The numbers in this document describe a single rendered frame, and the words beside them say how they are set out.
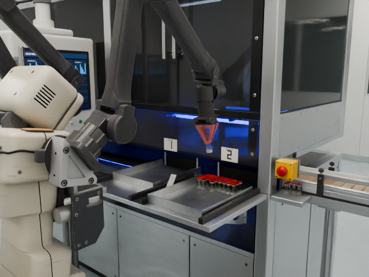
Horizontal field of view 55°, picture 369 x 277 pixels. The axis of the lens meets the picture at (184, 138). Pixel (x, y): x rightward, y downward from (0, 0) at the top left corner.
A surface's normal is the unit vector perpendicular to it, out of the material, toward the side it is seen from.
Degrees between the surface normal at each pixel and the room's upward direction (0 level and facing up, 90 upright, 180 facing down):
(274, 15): 90
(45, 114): 90
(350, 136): 90
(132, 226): 90
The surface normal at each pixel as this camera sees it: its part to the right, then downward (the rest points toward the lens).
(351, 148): -0.63, 0.14
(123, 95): 0.78, 0.03
